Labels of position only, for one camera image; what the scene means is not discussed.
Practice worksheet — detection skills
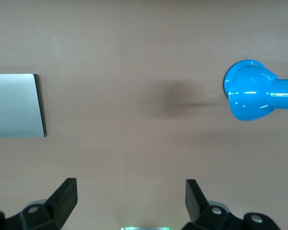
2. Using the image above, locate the grey laptop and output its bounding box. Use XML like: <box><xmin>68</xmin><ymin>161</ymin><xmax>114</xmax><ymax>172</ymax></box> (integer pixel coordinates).
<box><xmin>0</xmin><ymin>73</ymin><xmax>47</xmax><ymax>138</ymax></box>

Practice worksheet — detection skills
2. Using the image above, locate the brown table cover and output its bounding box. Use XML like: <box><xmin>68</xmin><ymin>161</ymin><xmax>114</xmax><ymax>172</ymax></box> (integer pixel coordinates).
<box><xmin>0</xmin><ymin>0</ymin><xmax>288</xmax><ymax>230</ymax></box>

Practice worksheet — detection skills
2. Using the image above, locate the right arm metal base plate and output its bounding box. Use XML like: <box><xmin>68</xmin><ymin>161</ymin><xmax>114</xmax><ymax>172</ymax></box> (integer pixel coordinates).
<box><xmin>120</xmin><ymin>226</ymin><xmax>171</xmax><ymax>230</ymax></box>

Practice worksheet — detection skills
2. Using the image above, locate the blue desk lamp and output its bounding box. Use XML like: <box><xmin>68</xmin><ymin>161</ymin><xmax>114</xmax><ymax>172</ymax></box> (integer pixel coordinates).
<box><xmin>223</xmin><ymin>59</ymin><xmax>288</xmax><ymax>122</ymax></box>

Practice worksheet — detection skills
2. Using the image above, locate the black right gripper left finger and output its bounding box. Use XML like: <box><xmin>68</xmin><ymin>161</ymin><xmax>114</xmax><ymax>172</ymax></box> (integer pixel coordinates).
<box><xmin>4</xmin><ymin>177</ymin><xmax>78</xmax><ymax>230</ymax></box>

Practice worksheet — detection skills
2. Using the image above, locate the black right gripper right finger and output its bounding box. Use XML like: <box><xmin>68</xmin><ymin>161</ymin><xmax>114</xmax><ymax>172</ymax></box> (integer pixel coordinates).
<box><xmin>182</xmin><ymin>179</ymin><xmax>245</xmax><ymax>230</ymax></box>

